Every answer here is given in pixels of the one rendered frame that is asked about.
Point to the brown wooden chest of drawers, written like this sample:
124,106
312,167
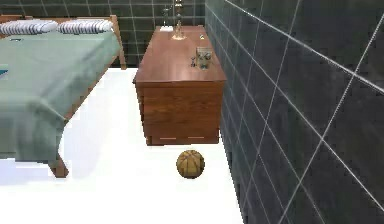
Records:
180,100

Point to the orange basketball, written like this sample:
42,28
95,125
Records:
190,164

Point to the small dark flat object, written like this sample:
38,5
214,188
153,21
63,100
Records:
15,39

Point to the teal book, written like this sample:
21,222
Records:
2,71

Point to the striped white pillow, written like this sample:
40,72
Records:
26,26
85,26

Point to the wooden bed with green cover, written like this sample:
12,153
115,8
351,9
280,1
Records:
40,83

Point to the thin grey metal statuette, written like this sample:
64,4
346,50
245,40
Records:
165,16

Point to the small dark figurine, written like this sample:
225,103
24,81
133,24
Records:
193,62

